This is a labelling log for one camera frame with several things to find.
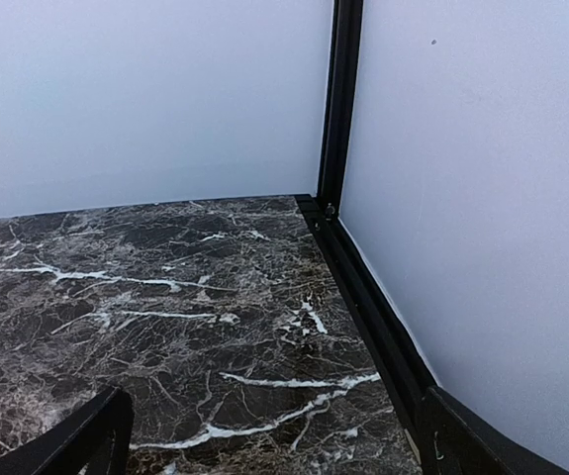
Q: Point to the black table edge rail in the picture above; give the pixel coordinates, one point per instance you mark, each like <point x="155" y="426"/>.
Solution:
<point x="402" y="369"/>

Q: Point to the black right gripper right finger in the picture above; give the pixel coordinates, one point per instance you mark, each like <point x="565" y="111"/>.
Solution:
<point x="456" y="441"/>

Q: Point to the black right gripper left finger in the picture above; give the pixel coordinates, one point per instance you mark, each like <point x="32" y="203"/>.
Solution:
<point x="95" y="438"/>

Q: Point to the black right corner frame post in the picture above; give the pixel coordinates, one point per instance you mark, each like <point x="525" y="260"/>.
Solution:
<point x="346" y="34"/>

